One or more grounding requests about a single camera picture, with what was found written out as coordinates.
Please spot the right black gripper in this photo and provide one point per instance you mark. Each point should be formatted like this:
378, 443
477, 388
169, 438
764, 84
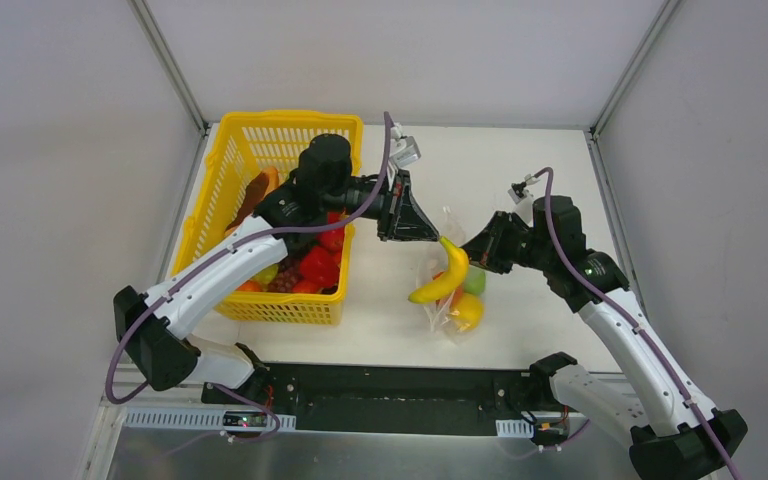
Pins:
502, 240

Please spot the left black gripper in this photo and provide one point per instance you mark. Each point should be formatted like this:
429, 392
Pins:
392, 206

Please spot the green apple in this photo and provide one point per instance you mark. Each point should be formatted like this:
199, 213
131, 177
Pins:
475, 282

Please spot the yellow banana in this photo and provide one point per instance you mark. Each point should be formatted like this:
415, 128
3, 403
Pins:
457, 268

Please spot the yellow lemon fruit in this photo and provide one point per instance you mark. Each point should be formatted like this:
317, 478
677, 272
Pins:
466, 312

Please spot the light red grapes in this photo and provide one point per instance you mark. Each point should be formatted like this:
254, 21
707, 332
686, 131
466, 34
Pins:
286, 278

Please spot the orange pumpkin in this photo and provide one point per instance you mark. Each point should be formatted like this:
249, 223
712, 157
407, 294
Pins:
452, 296

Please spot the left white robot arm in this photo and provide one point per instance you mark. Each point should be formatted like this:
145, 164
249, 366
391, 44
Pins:
155, 328

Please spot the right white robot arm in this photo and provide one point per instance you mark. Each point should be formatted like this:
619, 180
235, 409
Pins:
670, 428

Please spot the red apple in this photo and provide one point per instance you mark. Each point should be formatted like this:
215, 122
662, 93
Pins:
332, 240

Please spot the red bell pepper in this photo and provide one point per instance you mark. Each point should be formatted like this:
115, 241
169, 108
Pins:
319, 267

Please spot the red tomato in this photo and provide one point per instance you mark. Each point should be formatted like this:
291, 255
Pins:
306, 286

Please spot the papaya slice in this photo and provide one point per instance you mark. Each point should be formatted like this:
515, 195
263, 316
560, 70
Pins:
255, 191

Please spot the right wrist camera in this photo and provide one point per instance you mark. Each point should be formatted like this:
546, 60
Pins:
519, 192

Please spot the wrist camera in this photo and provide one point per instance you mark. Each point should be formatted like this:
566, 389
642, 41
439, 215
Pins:
519, 192
404, 149

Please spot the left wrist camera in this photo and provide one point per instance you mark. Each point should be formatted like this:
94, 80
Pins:
404, 149

